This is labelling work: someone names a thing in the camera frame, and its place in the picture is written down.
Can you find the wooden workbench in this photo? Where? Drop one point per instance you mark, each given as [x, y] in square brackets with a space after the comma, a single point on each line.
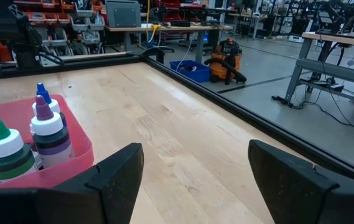
[176, 28]

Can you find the small white-capped dye bottle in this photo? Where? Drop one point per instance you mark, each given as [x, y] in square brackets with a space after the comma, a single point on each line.
[38, 160]

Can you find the large green-capped dye bottle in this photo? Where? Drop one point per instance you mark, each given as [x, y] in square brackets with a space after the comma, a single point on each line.
[5, 149]

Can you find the orange shop vacuum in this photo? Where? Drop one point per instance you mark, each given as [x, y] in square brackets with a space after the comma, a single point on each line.
[223, 67]

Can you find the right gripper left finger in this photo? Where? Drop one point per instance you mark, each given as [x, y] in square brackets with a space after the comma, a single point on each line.
[71, 202]

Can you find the large purple-capped dye bottle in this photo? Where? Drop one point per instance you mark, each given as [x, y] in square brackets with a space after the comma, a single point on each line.
[50, 127]

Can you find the shelf of storage bins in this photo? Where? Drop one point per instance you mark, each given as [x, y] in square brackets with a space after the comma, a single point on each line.
[83, 23]

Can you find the red translucent plastic bin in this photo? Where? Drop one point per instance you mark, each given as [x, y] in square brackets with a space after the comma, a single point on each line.
[58, 175]

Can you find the blue plastic crate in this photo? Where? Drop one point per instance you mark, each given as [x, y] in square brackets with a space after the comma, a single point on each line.
[195, 74]

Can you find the black aluminium table frame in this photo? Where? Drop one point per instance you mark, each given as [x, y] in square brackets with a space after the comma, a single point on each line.
[86, 63]

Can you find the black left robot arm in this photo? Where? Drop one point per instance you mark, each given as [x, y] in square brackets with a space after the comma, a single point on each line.
[24, 28]

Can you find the grey metal box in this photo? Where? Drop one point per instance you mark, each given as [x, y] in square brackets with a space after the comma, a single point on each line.
[123, 15]

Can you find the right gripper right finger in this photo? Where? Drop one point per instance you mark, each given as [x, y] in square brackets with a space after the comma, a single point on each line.
[304, 199]

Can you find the steel-legged wooden table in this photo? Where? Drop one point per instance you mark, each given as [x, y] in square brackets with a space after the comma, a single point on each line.
[335, 67]

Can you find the large blue-capped dye bottle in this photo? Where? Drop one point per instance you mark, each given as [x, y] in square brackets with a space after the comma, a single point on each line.
[43, 93]

